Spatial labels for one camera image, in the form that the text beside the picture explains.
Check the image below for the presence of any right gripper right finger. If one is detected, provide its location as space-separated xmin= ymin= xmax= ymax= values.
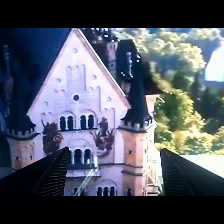
xmin=159 ymin=148 xmax=224 ymax=197

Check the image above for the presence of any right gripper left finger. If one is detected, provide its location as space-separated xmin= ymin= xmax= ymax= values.
xmin=0 ymin=146 xmax=72 ymax=197

